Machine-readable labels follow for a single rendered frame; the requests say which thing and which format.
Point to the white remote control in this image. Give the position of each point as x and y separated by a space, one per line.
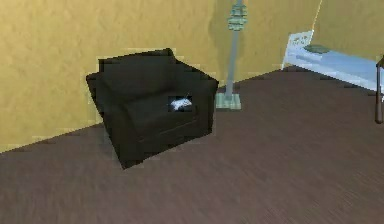
181 103

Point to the black armchair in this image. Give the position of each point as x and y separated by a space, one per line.
140 100

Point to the grey-green floor lamp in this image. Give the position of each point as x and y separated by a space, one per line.
232 56

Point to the green dish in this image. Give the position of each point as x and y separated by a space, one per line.
316 49

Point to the pale blue low table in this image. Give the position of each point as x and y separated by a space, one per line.
336 65

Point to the dark brown chair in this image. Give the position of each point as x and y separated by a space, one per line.
379 96

